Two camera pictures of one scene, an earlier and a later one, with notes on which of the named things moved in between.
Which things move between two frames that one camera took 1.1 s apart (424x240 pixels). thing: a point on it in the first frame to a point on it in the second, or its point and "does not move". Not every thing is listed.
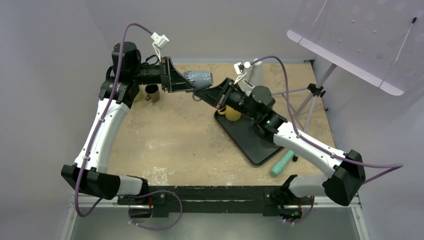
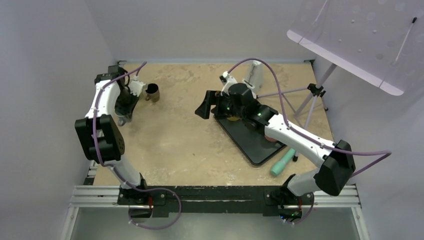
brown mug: [153, 92] does not move
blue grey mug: [200, 80] to [122, 120]
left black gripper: [174, 81] to [128, 109]
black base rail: [220, 199] does not move
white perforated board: [381, 41] does not move
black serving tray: [255, 146] does not move
